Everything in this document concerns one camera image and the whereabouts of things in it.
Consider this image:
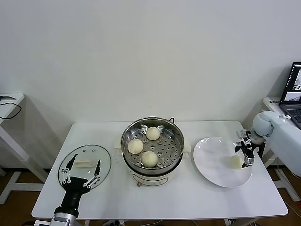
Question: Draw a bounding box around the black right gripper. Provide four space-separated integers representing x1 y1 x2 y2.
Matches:
234 140 255 169

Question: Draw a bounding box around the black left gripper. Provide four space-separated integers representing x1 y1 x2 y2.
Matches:
55 153 101 213

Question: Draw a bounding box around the white steamed baozi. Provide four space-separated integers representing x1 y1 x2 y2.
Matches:
229 155 243 170
127 139 144 154
141 151 158 167
145 126 161 141

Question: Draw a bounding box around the stainless steel steamer basket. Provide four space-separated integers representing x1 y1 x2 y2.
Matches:
121 117 185 171

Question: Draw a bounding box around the black power adapter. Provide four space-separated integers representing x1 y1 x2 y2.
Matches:
257 142 265 162

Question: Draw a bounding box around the round glass pot lid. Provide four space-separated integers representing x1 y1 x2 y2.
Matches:
57 144 111 192

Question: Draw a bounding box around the white round plate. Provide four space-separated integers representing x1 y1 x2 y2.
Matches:
193 137 253 188

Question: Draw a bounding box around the white side table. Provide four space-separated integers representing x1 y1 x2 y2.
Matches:
262 96 301 201
0 93 49 205

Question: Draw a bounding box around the grey open laptop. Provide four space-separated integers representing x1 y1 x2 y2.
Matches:
278 62 301 130

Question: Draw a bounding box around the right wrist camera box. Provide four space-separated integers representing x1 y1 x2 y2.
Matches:
236 129 252 143

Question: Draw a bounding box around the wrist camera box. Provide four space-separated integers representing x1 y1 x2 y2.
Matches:
236 129 252 143
53 216 71 224

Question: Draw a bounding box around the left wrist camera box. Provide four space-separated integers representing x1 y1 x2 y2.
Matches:
53 216 71 224

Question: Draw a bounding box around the thin black looped cable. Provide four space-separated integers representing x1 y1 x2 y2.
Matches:
0 102 22 120

